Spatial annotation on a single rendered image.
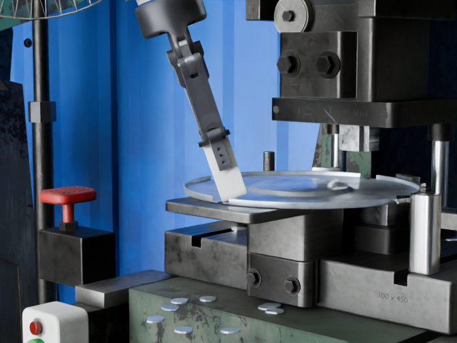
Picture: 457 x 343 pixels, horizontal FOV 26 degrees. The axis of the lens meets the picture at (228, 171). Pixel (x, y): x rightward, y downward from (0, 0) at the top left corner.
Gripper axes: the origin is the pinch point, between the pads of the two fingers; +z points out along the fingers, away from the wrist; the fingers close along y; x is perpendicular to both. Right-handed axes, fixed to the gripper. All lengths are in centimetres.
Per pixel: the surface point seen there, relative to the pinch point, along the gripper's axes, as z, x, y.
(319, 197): 7.2, 9.4, -2.0
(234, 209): 4.0, -0.7, 4.7
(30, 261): 30, -54, -165
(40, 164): -1, -31, -89
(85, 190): 0.1, -18.2, -25.6
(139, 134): 10, -14, -216
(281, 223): 9.2, 4.5, -4.6
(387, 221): 14.4, 17.5, -8.9
